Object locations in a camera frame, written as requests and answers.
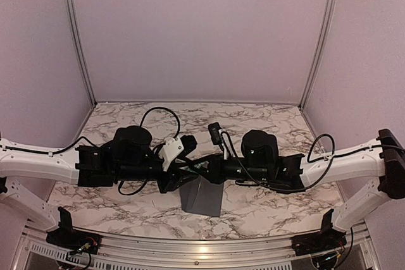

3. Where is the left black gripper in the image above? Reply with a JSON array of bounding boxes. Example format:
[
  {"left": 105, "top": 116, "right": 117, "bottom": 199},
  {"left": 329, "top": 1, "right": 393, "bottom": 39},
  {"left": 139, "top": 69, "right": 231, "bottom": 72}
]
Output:
[{"left": 115, "top": 154, "right": 200, "bottom": 195}]

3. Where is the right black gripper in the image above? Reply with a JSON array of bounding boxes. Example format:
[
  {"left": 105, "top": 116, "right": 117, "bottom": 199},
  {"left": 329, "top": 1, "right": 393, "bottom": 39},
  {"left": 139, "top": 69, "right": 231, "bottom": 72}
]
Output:
[{"left": 190, "top": 152, "right": 271, "bottom": 185}]

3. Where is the dark grey envelope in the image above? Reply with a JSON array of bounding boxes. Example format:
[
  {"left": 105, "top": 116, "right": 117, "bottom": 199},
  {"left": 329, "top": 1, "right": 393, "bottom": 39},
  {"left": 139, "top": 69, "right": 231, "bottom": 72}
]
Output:
[{"left": 179, "top": 177, "right": 224, "bottom": 218}]

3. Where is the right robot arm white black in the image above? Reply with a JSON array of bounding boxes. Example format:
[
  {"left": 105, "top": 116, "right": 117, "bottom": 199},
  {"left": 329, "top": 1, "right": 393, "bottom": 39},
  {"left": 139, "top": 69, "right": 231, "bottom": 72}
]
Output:
[{"left": 184, "top": 129, "right": 404, "bottom": 256}]

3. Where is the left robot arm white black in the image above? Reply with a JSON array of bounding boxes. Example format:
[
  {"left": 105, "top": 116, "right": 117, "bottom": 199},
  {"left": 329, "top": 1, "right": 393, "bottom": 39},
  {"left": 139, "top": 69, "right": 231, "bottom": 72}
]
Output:
[{"left": 1, "top": 126, "right": 198, "bottom": 254}]

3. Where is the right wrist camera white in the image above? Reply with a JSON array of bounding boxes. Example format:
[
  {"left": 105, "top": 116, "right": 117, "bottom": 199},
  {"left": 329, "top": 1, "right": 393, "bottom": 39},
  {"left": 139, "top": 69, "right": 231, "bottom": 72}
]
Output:
[{"left": 208, "top": 122, "right": 231, "bottom": 160}]

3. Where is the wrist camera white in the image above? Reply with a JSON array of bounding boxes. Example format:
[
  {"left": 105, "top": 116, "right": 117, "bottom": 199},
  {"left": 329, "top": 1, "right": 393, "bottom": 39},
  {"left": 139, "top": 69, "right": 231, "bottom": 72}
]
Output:
[
  {"left": 208, "top": 122, "right": 231, "bottom": 160},
  {"left": 158, "top": 135, "right": 197, "bottom": 171}
]

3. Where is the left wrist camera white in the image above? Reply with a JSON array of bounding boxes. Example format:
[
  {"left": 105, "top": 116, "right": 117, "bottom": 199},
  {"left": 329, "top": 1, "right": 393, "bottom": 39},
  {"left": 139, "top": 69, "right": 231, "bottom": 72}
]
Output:
[{"left": 158, "top": 135, "right": 197, "bottom": 171}]

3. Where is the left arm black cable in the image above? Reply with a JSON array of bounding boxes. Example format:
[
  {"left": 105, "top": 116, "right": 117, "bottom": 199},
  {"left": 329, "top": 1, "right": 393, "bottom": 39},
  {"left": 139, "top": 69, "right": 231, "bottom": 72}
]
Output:
[{"left": 0, "top": 107, "right": 183, "bottom": 197}]

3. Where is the front aluminium rail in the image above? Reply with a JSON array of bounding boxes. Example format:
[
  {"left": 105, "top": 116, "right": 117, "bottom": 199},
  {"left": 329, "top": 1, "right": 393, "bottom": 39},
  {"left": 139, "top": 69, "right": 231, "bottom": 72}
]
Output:
[{"left": 12, "top": 216, "right": 380, "bottom": 270}]

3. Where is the left aluminium frame post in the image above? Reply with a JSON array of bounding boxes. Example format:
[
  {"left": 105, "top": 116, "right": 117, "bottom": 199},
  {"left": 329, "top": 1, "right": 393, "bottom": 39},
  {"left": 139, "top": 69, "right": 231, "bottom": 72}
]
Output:
[{"left": 65, "top": 0, "right": 97, "bottom": 108}]

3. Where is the aluminium frame post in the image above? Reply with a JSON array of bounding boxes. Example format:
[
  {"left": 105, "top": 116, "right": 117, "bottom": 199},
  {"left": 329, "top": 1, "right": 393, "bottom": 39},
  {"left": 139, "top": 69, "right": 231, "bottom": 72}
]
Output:
[
  {"left": 299, "top": 0, "right": 336, "bottom": 111},
  {"left": 65, "top": 0, "right": 97, "bottom": 108}
]

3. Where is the right aluminium frame post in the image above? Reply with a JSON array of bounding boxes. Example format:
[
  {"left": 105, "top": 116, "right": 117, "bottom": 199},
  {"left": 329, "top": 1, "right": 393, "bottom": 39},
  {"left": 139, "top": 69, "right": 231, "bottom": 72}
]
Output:
[{"left": 299, "top": 0, "right": 336, "bottom": 111}]

